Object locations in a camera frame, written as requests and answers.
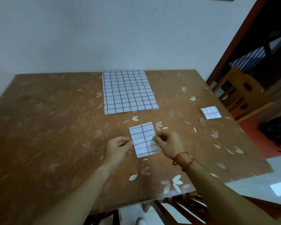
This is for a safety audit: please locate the person's left hand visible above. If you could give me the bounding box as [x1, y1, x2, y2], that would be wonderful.
[103, 136, 134, 171]

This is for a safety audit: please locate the person's right hand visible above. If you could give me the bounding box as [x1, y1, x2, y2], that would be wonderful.
[153, 130, 187, 161]

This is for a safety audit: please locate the person's right forearm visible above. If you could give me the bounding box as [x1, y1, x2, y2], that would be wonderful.
[176, 155, 281, 225]

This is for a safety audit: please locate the person's left forearm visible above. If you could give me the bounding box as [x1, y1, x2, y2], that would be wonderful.
[32, 163, 115, 225]

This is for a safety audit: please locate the large checked white cloth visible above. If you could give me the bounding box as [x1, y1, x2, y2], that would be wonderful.
[102, 70, 159, 115]

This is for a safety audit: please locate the small folded checked cloth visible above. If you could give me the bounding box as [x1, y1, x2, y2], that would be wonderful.
[200, 106, 222, 120]

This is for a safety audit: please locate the brown floral tablecloth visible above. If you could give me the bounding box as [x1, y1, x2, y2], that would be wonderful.
[0, 69, 274, 225]

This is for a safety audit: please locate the red floor mat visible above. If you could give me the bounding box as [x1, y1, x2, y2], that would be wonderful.
[238, 117, 281, 159]

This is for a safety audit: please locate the light wooden chair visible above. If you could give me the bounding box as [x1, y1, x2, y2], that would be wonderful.
[212, 66, 276, 123]

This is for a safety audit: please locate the black bag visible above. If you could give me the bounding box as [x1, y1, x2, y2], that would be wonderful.
[258, 116, 281, 153]

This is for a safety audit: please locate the dark metal window grille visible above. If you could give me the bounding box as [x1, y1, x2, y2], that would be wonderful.
[229, 33, 281, 76]

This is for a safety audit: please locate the dark wooden chair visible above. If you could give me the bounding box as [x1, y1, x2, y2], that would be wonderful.
[154, 192, 281, 225]

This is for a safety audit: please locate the red string bracelet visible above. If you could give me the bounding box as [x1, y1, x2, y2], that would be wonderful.
[172, 151, 190, 166]

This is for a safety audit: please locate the red beaded bracelet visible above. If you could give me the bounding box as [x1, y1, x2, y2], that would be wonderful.
[181, 157, 196, 173]

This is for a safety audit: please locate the brown wooden door frame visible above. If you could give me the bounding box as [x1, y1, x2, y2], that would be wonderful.
[206, 0, 270, 86]

